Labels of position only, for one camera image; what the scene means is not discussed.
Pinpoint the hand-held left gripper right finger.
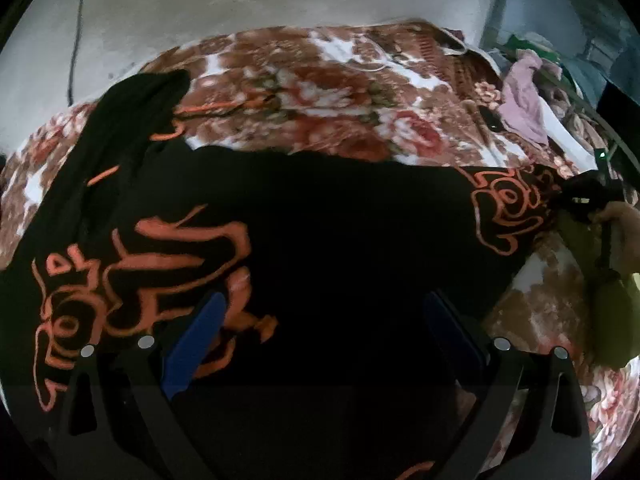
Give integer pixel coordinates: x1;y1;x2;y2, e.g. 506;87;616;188
424;289;593;480

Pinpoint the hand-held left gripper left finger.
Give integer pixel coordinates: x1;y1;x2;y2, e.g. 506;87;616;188
52;291;228;480

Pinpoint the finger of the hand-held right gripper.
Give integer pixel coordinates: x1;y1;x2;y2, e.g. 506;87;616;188
556;172;603;221

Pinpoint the black garment with orange print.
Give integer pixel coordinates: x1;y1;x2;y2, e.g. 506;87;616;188
0;70;568;480

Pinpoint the person's right hand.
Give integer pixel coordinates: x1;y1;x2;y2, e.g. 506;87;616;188
591;201;640;276

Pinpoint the white cloth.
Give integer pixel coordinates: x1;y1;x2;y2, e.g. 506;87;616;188
541;106;590;162

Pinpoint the black box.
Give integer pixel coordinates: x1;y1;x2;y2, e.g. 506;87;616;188
596;80;640;171

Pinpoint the pink cloth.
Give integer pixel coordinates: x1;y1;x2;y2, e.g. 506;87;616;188
499;54;551;147

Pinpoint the small black device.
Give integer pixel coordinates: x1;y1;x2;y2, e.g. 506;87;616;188
480;107;504;134

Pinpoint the teal cloth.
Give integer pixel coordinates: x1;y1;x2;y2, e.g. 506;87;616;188
564;54;617;107

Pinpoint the green cloth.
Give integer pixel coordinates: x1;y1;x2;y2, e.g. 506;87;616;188
504;34;562;62

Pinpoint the grey metal pole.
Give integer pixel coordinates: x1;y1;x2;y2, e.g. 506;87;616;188
479;0;517;50

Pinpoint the brown floral blanket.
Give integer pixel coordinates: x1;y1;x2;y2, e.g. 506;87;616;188
0;22;640;480

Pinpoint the white cable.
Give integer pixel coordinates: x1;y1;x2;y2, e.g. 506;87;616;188
346;34;471;73

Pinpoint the dark wall cable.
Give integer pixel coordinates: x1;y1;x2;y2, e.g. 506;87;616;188
67;0;92;107

